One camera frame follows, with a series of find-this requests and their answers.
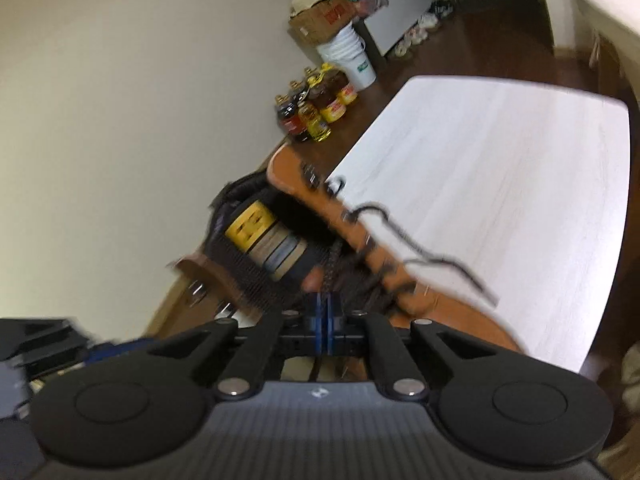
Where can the cardboard box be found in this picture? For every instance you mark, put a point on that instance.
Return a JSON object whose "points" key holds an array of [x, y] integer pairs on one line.
{"points": [[320, 22]]}

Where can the white drawer cabinet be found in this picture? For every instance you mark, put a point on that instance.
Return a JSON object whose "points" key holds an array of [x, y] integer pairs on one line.
{"points": [[400, 0]]}

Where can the row of shoes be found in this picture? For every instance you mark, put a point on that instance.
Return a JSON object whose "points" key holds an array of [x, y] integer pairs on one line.
{"points": [[425, 25]]}

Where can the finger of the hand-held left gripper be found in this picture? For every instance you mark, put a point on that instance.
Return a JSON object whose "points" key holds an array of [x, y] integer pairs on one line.
{"points": [[115, 349]]}

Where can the stack of white plastic buckets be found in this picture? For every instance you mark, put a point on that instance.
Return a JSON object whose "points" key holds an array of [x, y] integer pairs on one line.
{"points": [[350, 55]]}

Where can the dark brown shoelace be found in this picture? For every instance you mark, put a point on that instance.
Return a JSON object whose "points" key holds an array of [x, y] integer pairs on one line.
{"points": [[430, 260]]}

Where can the beige quilted cloth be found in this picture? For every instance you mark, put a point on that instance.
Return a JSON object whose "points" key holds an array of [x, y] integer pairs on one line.
{"points": [[627, 385]]}

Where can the group of cooking oil bottles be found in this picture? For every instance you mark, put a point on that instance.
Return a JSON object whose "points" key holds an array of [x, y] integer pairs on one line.
{"points": [[315, 105]]}

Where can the brown leather boot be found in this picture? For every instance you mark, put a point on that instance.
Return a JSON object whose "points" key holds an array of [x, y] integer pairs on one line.
{"points": [[285, 175]]}

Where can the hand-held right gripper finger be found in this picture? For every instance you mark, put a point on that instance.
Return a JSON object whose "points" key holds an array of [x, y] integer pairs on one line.
{"points": [[318, 320], [331, 320]]}

